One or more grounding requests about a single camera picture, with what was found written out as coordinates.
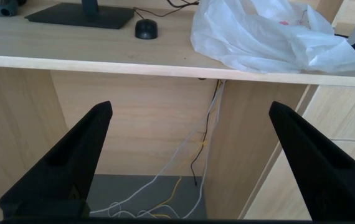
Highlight black computer mouse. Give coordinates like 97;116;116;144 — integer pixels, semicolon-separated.
134;18;159;40

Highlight black monitor stand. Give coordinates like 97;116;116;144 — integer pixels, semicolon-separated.
24;0;135;30

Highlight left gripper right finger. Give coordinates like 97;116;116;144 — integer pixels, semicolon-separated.
268;101;355;222

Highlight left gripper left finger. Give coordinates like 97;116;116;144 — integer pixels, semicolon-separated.
0;100;113;220

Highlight dark grey round device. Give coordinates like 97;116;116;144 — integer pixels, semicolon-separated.
0;0;27;17

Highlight black mouse cable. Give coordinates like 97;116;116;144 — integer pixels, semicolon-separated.
133;0;200;21

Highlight white plastic shopping bag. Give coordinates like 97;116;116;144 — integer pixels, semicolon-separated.
190;0;355;75

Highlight white cable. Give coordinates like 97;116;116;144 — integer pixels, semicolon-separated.
89;79;227;220

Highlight yellow cable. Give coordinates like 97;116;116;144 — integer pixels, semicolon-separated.
138;136;209;220

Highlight wooden counter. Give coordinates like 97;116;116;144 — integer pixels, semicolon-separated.
0;0;355;220

